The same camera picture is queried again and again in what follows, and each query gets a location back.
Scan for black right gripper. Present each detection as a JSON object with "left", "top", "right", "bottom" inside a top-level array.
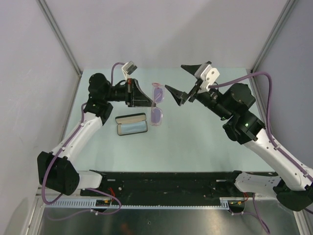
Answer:
[{"left": 165, "top": 63, "right": 233, "bottom": 120}]

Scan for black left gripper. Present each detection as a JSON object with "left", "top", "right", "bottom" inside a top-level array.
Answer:
[{"left": 104, "top": 78, "right": 156, "bottom": 108}]

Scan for dark green glasses case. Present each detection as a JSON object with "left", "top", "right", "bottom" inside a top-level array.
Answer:
[{"left": 115, "top": 113, "right": 148, "bottom": 136}]

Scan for pink transparent sunglasses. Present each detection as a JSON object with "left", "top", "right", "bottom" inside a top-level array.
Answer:
[{"left": 150, "top": 83, "right": 165, "bottom": 126}]

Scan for light blue cleaning cloth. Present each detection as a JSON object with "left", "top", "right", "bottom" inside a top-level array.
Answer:
[{"left": 120, "top": 122, "right": 146, "bottom": 135}]

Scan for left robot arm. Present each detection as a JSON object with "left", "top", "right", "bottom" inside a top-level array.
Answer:
[{"left": 37, "top": 73, "right": 153, "bottom": 197}]

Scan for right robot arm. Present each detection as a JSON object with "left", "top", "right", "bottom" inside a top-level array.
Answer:
[{"left": 165, "top": 61, "right": 313, "bottom": 212}]

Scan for front aluminium crossbar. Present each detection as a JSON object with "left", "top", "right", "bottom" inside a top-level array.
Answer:
[{"left": 254, "top": 190, "right": 277, "bottom": 200}]

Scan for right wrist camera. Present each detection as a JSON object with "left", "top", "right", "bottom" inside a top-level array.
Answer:
[{"left": 194, "top": 61, "right": 220, "bottom": 94}]

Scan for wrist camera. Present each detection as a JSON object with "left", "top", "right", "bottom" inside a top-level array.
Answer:
[
  {"left": 121, "top": 61, "right": 137, "bottom": 80},
  {"left": 194, "top": 61, "right": 220, "bottom": 94}
]

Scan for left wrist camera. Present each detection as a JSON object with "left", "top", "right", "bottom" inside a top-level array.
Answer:
[{"left": 121, "top": 61, "right": 137, "bottom": 80}]

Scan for aluminium rail right edge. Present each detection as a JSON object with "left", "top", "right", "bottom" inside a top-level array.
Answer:
[{"left": 248, "top": 71, "right": 272, "bottom": 136}]

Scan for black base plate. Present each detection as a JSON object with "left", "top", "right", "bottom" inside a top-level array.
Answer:
[{"left": 80, "top": 171, "right": 260, "bottom": 207}]

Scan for white slotted cable duct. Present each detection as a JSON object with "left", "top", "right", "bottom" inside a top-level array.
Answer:
[{"left": 45, "top": 197, "right": 232, "bottom": 211}]

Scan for right aluminium frame post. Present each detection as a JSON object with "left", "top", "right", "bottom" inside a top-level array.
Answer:
[{"left": 249, "top": 0, "right": 299, "bottom": 73}]

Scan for aluminium frame post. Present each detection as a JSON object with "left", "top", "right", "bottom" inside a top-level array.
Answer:
[
  {"left": 249, "top": 0, "right": 299, "bottom": 73},
  {"left": 36, "top": 0, "right": 82, "bottom": 78}
]

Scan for left aluminium frame post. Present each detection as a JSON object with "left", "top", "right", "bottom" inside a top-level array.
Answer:
[{"left": 36, "top": 0, "right": 82, "bottom": 78}]

